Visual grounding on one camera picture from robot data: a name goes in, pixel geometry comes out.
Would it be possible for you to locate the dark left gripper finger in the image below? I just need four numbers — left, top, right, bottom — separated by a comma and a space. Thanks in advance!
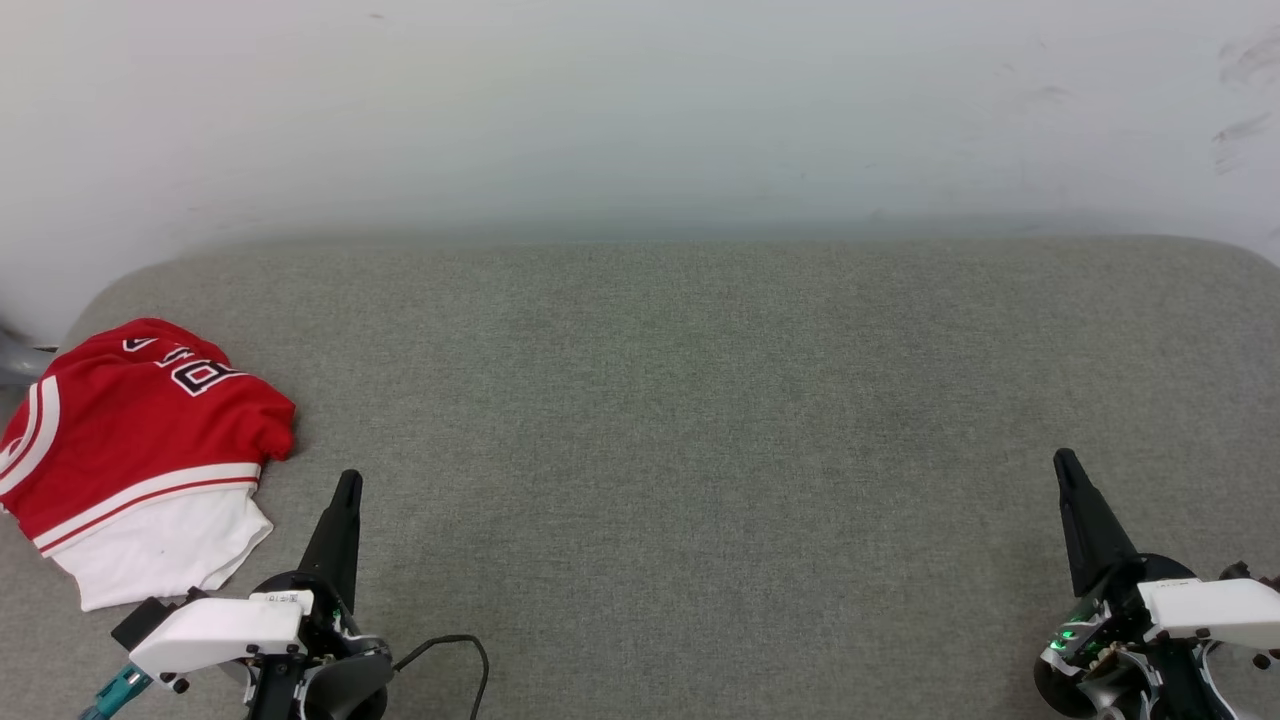
297, 470, 364, 613

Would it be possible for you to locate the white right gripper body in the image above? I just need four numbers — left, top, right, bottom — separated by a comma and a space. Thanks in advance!
1040, 553, 1280, 663

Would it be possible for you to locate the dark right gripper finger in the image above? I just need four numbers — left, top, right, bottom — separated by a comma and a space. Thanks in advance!
1053, 448, 1143, 599

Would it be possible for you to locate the teal cable connector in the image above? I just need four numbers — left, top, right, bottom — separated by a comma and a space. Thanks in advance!
78, 665, 153, 720

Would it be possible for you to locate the red white Bulls jersey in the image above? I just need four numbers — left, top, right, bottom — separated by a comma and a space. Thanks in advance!
0, 318, 298, 612

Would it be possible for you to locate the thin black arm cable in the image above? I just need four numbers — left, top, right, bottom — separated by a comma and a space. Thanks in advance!
392, 634, 491, 720

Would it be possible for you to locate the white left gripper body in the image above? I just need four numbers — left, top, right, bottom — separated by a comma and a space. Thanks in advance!
128, 570, 393, 691

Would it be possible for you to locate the grey metal frame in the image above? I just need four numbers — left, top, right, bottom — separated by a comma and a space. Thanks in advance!
0, 328, 58, 387

